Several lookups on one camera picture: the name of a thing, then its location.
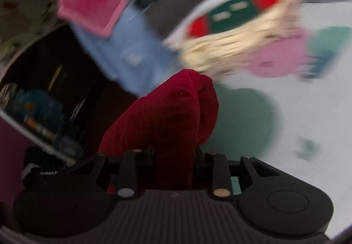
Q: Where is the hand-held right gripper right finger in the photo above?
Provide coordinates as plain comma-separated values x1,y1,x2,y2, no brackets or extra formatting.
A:
195,146,279,200

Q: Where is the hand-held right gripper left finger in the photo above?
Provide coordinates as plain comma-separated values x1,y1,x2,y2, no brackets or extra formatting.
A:
69,147,157,200

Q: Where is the red knit sweater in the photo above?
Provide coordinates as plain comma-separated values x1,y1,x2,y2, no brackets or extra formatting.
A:
97,69,220,192

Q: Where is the blue printed box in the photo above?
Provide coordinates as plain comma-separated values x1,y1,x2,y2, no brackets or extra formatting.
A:
0,82,84,163

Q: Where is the printed cartoon play mat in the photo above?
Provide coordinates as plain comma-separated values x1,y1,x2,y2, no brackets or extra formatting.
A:
192,0,352,239

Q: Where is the light blue blanket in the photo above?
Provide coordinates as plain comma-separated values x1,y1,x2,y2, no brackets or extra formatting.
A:
69,5,182,97

